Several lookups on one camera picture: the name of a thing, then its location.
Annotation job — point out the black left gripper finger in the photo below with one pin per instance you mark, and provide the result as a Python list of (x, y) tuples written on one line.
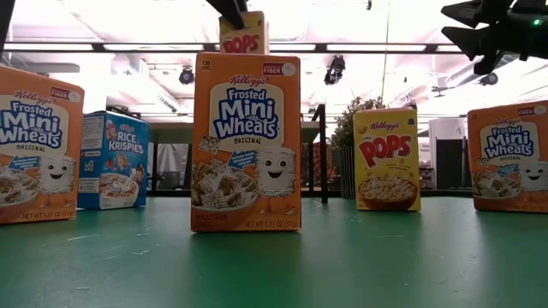
[(227, 8)]

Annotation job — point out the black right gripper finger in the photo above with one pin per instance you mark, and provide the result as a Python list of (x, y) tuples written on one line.
[(468, 13), (471, 40)]

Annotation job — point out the yellow Corn Pops box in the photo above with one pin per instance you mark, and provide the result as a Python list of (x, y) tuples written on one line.
[(253, 38), (387, 158)]

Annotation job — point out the orange Frosted Mini Wheats box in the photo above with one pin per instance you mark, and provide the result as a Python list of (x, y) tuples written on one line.
[(246, 141), (509, 158), (38, 128)]

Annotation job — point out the blue Rice Krispies box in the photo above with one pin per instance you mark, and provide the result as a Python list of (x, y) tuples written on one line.
[(115, 162)]

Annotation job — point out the black-framed wooden shelf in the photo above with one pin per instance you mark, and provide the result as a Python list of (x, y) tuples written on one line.
[(171, 132)]

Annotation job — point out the black ceiling spotlight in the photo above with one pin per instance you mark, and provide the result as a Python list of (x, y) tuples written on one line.
[(186, 76), (488, 79), (335, 70)]

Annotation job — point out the white booth with black door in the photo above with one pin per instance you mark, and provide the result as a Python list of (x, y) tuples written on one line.
[(445, 128)]

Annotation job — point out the white hanging sheet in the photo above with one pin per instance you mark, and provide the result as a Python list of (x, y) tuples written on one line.
[(171, 158)]

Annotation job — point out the green potted plant ribbed pot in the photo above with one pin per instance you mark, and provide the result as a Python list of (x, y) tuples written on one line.
[(344, 171)]

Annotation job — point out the green table mat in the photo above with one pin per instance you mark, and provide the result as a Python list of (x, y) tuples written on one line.
[(274, 265)]

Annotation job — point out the black table frame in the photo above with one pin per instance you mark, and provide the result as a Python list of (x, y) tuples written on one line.
[(171, 193)]

